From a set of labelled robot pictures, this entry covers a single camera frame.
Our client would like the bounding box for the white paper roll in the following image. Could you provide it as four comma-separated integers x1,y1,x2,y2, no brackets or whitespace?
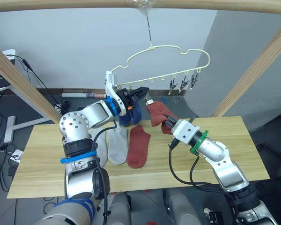
61,92,107,99

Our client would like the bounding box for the black floor cable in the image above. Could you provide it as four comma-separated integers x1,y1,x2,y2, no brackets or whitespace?
0,110,17,193

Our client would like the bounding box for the metal hanger hook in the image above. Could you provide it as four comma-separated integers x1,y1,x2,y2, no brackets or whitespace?
145,9,154,49

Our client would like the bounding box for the white desk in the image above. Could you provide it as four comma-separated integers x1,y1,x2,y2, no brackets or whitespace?
0,49,17,95

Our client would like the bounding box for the black desk cable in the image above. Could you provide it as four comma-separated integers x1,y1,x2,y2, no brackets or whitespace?
2,53,63,112

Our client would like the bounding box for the grey rounded robot leg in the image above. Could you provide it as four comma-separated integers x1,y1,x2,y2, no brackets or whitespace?
164,188,202,225
107,191,132,225

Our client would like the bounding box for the metal hanger clip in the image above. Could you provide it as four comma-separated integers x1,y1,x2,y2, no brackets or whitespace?
178,75,191,93
167,79,179,96
190,73,200,90
143,93,155,105

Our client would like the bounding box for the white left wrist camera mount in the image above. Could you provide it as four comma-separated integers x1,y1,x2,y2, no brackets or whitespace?
104,70,127,117

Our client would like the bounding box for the horizontal wooden frame beam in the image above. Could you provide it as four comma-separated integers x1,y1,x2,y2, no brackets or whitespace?
0,0,281,16

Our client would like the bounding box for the grey sock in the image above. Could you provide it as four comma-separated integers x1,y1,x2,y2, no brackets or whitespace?
107,127,129,166
90,127,109,168

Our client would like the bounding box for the red sock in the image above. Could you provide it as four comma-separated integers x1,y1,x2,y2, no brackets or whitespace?
146,101,180,135
126,125,152,169

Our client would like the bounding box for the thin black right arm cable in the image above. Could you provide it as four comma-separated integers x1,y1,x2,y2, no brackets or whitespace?
189,156,201,186

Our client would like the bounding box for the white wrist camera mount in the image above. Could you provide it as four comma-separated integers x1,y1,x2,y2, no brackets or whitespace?
104,70,127,117
172,119,201,147

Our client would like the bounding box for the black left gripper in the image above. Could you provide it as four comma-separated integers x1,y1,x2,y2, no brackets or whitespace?
117,87,150,111

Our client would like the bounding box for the dark blue sock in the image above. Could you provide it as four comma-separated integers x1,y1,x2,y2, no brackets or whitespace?
118,102,142,128

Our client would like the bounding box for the blue cable tie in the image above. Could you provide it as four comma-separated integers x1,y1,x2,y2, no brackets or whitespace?
59,150,98,165

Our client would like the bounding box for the slanted wooden frame beam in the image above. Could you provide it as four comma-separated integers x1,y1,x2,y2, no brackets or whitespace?
210,15,281,118
0,39,63,124

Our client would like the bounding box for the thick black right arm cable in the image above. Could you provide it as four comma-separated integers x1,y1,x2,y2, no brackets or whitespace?
168,138,228,188

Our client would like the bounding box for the green cable tie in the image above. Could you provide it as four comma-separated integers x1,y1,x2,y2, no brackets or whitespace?
190,130,209,156

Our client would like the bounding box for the clear tape wad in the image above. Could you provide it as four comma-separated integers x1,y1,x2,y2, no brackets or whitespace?
126,0,160,15

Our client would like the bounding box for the white desk leg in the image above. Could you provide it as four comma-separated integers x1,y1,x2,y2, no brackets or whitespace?
3,85,52,145

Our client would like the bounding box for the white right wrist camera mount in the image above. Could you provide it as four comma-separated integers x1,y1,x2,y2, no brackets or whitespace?
172,119,201,147

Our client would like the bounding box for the white power strip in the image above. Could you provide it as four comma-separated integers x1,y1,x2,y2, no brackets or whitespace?
9,149,24,163

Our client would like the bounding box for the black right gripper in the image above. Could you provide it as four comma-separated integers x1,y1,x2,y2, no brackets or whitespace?
163,114,179,135

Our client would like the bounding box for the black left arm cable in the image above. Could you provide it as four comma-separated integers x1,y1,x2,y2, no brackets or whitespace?
92,120,119,225

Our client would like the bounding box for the cream plastic clip hanger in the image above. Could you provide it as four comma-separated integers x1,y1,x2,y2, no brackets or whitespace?
106,45,212,91

